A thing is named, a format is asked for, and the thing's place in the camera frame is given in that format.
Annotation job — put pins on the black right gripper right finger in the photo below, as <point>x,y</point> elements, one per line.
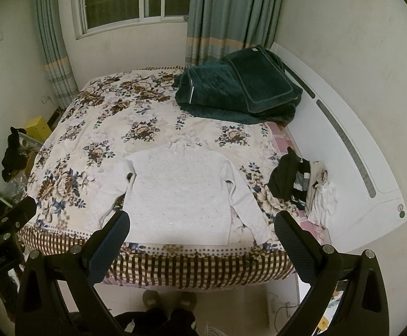
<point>363,308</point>

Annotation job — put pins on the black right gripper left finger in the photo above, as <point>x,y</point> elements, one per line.
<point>57,294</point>

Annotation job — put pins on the white knit sweater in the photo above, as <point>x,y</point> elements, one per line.
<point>178,194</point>

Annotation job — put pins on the pile of dark and white clothes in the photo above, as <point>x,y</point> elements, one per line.
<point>306,185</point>

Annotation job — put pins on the yellow box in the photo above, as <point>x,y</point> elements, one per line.
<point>38,129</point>

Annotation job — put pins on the grey slippers on floor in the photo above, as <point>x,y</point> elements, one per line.
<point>172,300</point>

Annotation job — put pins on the floral bed sheet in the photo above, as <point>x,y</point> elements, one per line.
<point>120,114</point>

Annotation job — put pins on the white bed headboard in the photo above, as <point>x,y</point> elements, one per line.
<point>325,128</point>

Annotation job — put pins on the dark green blanket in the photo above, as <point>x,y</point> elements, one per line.
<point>248,86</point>

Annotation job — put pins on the left green curtain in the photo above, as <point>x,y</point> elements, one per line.
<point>54,55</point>

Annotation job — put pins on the green curtain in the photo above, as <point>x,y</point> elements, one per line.
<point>54,55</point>
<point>216,28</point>

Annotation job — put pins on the right green curtain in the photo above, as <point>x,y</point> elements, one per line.
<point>216,28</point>

